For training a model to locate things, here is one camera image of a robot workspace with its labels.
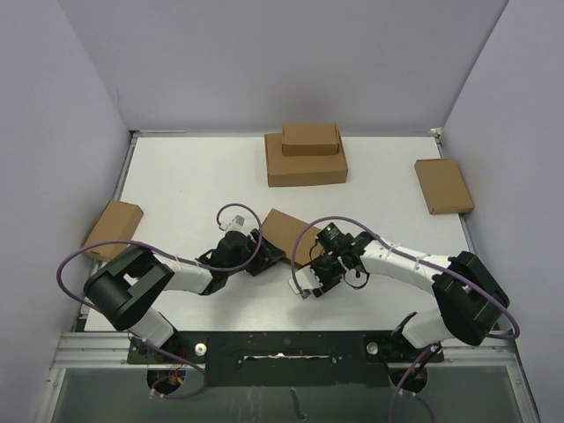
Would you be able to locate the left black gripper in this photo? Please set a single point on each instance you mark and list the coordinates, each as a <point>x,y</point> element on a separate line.
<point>265,256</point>

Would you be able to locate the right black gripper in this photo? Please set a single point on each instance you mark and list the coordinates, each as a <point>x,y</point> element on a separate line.
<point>326,284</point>

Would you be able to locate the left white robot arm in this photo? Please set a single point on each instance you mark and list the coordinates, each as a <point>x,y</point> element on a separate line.
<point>125,289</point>

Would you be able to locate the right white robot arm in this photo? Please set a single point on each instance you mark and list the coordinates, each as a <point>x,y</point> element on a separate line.
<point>469,301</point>

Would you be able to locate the large closed cardboard box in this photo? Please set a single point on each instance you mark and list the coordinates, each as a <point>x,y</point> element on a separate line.
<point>300,171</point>

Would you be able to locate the small closed cardboard box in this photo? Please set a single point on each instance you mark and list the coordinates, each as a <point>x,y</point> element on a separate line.
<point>310,139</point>

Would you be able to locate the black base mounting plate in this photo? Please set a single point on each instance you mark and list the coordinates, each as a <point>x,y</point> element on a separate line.
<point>276,359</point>

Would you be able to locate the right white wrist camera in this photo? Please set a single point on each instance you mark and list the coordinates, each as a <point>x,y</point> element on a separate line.
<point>304,282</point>

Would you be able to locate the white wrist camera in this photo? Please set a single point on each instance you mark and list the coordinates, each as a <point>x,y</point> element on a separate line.
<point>304,282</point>
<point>236,224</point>

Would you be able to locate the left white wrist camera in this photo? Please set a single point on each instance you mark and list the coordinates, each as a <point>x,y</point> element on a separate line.
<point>236,224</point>

